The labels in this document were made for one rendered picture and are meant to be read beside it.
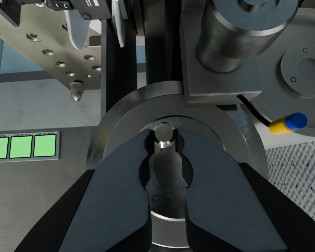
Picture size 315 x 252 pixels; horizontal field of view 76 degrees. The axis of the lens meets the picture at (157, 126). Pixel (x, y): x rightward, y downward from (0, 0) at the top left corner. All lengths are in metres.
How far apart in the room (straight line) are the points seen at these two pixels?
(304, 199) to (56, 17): 0.43
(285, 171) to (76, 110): 2.40
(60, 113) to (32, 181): 2.11
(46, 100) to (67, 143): 2.27
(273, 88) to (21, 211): 0.57
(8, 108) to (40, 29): 2.68
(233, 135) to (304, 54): 0.10
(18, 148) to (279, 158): 0.57
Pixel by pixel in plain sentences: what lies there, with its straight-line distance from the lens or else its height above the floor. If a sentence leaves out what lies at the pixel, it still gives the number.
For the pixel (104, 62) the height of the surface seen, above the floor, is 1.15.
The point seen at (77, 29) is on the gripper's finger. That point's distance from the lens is 0.21.
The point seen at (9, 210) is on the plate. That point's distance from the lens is 0.62.
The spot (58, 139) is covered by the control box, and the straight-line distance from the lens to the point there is 0.56.
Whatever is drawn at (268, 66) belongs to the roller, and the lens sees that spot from 0.21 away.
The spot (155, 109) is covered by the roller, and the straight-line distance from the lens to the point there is 0.16.
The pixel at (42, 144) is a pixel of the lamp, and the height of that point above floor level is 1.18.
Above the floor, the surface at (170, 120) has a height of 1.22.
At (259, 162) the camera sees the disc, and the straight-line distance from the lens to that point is 0.18.
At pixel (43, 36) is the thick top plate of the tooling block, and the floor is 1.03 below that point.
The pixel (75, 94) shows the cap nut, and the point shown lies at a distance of 0.55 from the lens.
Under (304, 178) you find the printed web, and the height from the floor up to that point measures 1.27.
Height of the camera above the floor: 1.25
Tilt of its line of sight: 12 degrees down
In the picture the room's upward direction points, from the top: 177 degrees clockwise
